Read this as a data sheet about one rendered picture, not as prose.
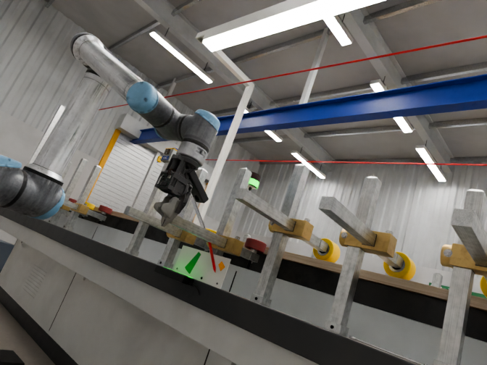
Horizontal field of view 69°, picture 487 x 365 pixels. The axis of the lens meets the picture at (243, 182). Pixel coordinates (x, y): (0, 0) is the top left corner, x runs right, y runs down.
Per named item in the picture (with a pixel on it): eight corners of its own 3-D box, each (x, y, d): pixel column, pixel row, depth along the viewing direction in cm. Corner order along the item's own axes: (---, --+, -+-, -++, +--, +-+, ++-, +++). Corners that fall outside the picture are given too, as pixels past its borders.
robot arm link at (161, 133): (155, 102, 118) (184, 104, 112) (175, 121, 128) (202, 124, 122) (143, 127, 116) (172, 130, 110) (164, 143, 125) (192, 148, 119)
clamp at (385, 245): (385, 252, 87) (390, 232, 88) (335, 242, 96) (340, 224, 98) (394, 258, 91) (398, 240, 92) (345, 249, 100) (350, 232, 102)
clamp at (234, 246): (230, 252, 119) (235, 238, 120) (204, 245, 128) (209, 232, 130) (240, 257, 123) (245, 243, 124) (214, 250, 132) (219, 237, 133)
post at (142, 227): (129, 253, 156) (169, 161, 168) (123, 251, 159) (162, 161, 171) (137, 256, 159) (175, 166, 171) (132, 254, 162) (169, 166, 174)
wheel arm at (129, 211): (126, 216, 122) (131, 205, 123) (122, 215, 124) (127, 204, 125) (211, 253, 151) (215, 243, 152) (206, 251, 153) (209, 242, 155)
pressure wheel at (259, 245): (248, 269, 128) (259, 238, 131) (232, 263, 133) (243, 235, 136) (261, 274, 133) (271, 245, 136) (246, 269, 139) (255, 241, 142)
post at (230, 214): (201, 294, 120) (247, 166, 133) (194, 291, 123) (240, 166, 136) (208, 296, 123) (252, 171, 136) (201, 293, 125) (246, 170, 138)
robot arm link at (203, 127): (204, 122, 122) (227, 124, 117) (188, 153, 118) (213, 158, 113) (189, 106, 114) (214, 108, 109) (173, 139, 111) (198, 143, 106)
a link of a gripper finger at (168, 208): (150, 220, 102) (164, 191, 105) (165, 227, 106) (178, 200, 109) (156, 221, 100) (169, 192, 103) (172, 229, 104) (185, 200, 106)
